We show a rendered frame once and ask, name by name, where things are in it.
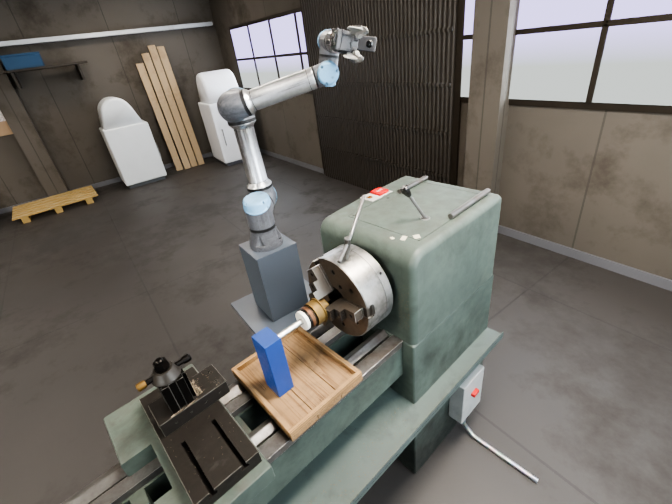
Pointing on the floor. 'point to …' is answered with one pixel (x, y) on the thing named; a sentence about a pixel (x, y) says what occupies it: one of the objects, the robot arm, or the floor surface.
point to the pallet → (53, 203)
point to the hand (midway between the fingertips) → (365, 45)
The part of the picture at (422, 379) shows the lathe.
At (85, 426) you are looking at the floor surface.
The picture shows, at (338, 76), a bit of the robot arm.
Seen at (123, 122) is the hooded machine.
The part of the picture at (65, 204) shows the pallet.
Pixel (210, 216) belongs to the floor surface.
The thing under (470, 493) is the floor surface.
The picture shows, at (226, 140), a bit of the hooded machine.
